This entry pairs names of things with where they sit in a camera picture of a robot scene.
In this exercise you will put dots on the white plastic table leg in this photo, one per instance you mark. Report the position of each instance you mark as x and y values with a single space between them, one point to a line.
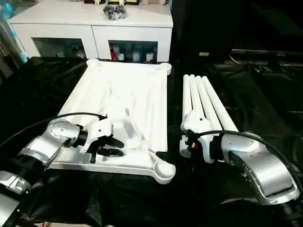
186 94
204 94
195 94
214 94

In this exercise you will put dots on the white plastic table top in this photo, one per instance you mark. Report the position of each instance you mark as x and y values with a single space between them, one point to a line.
123 94

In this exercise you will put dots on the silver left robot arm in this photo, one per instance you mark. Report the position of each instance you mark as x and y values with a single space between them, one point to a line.
47 142

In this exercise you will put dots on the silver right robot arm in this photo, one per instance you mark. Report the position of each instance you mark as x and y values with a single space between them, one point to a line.
265 170

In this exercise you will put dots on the black glossy mat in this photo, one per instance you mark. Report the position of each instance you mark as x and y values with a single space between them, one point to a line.
142 201

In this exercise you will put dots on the small white jar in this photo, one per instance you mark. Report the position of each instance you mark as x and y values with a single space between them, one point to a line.
150 57
121 57
136 56

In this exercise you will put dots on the small yellow label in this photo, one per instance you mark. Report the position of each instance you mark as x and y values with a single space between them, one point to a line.
204 54

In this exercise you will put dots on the red bottle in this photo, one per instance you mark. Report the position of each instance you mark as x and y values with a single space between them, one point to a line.
113 53

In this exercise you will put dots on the long black bar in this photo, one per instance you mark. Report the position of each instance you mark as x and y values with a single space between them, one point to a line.
260 52

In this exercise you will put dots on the white sideboard cabinet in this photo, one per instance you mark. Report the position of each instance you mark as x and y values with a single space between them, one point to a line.
71 30

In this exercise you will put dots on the white pole with blue ribbon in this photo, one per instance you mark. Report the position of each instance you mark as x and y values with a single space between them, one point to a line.
20 47

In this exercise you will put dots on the bag of black parts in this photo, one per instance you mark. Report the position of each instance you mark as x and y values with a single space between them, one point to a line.
114 13

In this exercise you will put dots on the small white figurine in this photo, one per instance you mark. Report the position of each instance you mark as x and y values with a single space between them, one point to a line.
97 2
122 2

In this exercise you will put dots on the black framed plaque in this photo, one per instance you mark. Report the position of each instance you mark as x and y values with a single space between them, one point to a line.
90 1
132 2

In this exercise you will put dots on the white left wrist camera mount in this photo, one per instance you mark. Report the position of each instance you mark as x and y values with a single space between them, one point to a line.
99 128

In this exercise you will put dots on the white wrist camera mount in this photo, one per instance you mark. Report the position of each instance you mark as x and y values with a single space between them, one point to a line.
196 119
99 128

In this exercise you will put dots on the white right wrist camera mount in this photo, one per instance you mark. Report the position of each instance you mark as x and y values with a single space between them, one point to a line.
196 119

